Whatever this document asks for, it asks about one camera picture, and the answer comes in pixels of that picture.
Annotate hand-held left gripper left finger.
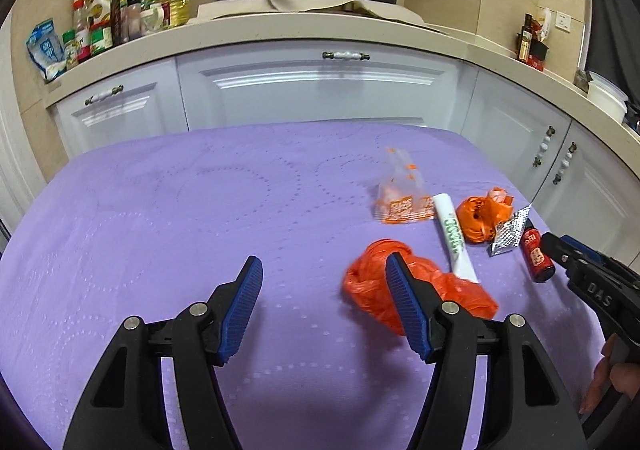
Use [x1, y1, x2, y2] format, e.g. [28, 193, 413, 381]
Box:
[62, 255, 264, 450]

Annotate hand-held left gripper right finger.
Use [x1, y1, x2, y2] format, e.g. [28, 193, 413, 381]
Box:
[385, 251, 588, 450]

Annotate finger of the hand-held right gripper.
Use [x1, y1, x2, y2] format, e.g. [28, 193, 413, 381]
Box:
[541, 231, 584, 281]
[560, 234, 619, 264]

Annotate red small bottle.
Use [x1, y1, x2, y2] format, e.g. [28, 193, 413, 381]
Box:
[520, 219, 556, 283]

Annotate orange plastic bag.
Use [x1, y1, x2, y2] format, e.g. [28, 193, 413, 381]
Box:
[342, 239, 501, 337]

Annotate person's right hand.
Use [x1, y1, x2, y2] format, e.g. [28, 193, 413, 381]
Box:
[579, 333, 640, 416]

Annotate silver blister pack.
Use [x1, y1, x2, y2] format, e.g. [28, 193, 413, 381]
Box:
[489, 207, 531, 258]

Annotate crumpled orange wrapper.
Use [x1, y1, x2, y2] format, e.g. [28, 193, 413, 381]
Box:
[456, 187, 516, 245]

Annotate white tube with green print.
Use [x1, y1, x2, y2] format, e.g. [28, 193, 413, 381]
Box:
[432, 193, 480, 283]

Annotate clear packet with orange print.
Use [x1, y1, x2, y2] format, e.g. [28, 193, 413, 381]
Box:
[375, 146, 435, 225]

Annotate purple tablecloth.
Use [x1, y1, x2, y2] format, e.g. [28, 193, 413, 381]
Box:
[0, 120, 618, 450]

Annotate white corner cabinet door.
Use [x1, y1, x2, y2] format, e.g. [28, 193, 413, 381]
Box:
[460, 68, 573, 203]

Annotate white plastic bucket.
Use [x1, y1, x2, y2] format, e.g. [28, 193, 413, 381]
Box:
[586, 71, 628, 125]

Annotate dark olive oil bottle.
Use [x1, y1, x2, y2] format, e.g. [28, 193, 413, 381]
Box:
[517, 13, 533, 64]

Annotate small white drawer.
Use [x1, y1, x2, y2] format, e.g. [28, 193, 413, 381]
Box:
[52, 58, 188, 156]

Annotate wide white drawer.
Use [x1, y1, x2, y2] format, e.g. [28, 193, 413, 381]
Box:
[175, 44, 468, 131]

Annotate beige stone countertop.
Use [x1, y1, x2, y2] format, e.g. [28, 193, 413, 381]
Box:
[45, 13, 640, 166]

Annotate group of condiment bottles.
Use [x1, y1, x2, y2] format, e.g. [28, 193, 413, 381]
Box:
[62, 0, 173, 71]

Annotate blue and white bag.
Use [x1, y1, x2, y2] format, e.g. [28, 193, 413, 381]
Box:
[26, 19, 67, 82]

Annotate cabinet door handle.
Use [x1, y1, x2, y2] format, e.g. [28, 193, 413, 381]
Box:
[552, 143, 577, 187]

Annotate corner door handle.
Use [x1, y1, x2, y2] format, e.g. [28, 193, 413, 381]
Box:
[532, 126, 556, 168]

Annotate small drawer handle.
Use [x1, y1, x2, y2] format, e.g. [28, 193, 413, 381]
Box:
[84, 85, 124, 106]

